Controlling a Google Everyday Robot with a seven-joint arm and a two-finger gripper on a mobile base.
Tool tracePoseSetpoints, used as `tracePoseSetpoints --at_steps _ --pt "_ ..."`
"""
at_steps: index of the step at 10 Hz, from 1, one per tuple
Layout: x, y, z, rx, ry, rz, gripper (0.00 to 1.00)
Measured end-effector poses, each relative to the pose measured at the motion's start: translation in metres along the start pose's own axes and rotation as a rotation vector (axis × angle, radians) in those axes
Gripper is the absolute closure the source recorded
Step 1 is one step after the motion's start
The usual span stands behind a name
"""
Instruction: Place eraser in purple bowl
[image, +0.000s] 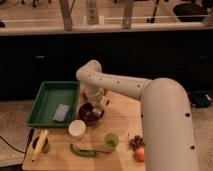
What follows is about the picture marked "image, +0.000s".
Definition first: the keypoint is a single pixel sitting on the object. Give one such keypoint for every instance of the small dark bowl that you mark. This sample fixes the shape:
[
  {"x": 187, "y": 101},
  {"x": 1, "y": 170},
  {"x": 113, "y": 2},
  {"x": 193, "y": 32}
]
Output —
[{"x": 46, "y": 147}]

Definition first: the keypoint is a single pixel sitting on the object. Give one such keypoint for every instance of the dark purple bowl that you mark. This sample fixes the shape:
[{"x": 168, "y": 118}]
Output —
[{"x": 89, "y": 114}]

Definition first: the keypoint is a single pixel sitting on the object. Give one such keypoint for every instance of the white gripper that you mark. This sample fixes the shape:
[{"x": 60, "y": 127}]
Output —
[{"x": 97, "y": 99}]

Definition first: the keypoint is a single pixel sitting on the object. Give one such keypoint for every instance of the white cup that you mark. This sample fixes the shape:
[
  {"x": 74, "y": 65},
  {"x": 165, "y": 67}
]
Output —
[{"x": 77, "y": 129}]

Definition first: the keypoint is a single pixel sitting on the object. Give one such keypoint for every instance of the green plastic tray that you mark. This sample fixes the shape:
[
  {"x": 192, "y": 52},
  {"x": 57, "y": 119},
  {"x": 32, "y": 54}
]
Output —
[{"x": 50, "y": 96}]

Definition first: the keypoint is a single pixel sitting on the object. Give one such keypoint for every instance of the green pepper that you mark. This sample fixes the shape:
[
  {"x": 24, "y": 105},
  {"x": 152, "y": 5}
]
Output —
[{"x": 82, "y": 152}]

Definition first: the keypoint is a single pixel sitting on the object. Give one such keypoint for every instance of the grey sponge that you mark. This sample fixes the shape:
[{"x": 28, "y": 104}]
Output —
[{"x": 61, "y": 112}]

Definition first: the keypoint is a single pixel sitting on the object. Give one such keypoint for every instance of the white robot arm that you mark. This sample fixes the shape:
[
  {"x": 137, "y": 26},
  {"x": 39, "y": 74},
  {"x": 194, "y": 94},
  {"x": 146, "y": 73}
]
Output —
[{"x": 166, "y": 116}]

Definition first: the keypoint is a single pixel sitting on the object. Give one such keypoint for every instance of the bunch of dark grapes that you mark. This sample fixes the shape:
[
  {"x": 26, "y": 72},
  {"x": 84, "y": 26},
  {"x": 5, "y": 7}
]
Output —
[{"x": 136, "y": 142}]

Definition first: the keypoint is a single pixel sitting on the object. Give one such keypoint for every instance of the orange fruit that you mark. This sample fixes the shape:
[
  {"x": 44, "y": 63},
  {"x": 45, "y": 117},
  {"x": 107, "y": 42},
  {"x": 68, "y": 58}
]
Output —
[{"x": 139, "y": 155}]

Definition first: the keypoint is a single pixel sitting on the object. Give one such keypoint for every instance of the blue black bag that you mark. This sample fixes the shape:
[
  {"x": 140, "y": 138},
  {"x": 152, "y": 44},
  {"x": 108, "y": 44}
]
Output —
[{"x": 200, "y": 99}]

